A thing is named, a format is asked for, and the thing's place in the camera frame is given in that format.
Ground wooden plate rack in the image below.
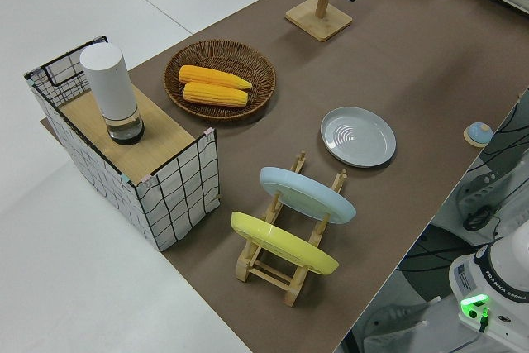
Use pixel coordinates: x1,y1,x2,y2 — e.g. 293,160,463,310
235,150,348,308

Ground gray round plate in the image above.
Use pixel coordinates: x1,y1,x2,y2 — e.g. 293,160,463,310
320,106,397,169

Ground yellow plate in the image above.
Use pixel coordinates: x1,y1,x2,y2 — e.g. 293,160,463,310
230,211,340,275

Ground yellow corn cob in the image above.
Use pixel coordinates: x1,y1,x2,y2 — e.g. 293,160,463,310
178,64,254,90
182,82,250,107

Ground white cylindrical grinder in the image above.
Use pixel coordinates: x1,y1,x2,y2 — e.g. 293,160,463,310
79,42,145,146

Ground round wicker basket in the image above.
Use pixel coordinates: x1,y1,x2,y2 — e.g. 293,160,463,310
164,40,277,122

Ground wire grid shelf box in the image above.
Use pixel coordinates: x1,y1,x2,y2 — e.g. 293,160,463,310
24,34,220,253

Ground light blue plate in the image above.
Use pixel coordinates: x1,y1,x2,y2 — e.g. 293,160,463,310
260,166,357,226

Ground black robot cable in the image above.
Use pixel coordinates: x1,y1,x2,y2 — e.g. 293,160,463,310
408,92,529,271

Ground brown table mat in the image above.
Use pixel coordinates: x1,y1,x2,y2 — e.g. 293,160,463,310
40,0,529,353

